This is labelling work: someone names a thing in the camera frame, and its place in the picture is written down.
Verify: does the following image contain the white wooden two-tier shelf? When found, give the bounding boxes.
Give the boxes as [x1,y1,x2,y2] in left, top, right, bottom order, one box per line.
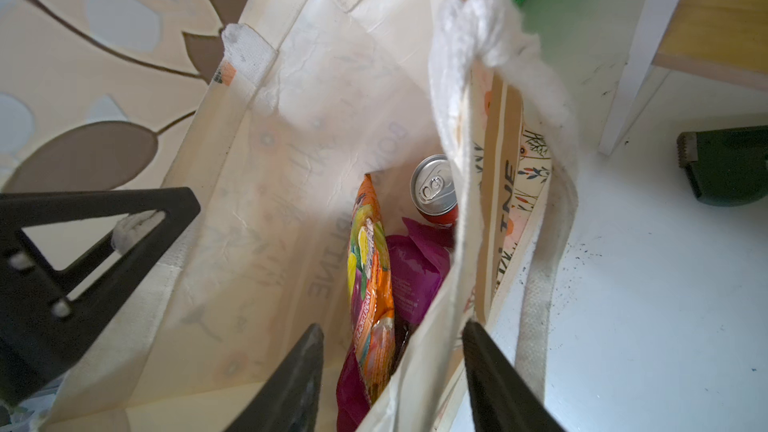
[599,0,767,155]

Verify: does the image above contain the orange fruit candy bag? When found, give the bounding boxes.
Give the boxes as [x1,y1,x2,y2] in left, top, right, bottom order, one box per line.
[347,175,396,403]

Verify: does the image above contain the purple grape candy bag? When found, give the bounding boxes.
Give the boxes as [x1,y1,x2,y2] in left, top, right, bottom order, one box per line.
[336,218,453,431]

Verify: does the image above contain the red cola can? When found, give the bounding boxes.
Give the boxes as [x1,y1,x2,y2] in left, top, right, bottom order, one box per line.
[410,154,458,228]

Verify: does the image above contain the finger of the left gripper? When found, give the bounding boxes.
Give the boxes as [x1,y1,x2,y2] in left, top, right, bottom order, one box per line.
[1,187,201,405]

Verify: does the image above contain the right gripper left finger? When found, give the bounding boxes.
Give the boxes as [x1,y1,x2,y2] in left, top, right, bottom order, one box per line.
[226,324,324,432]

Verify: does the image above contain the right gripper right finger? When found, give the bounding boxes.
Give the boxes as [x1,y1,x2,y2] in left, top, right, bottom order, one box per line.
[462,320,563,432]

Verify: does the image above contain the cream canvas tote bag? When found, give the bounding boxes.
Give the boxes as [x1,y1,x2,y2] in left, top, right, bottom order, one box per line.
[44,0,578,431]

